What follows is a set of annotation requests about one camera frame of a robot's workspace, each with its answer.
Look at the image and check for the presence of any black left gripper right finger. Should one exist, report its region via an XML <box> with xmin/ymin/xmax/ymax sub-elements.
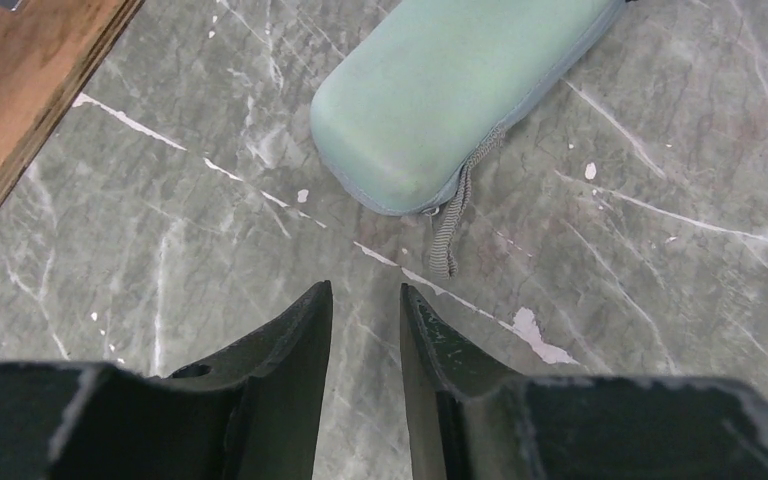
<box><xmin>400</xmin><ymin>284</ymin><xmax>768</xmax><ymax>479</ymax></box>

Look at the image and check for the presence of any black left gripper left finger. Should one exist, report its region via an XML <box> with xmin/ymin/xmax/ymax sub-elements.
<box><xmin>0</xmin><ymin>281</ymin><xmax>333</xmax><ymax>479</ymax></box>

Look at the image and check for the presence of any wooden board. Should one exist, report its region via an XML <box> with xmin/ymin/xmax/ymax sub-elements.
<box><xmin>0</xmin><ymin>0</ymin><xmax>142</xmax><ymax>206</ymax></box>

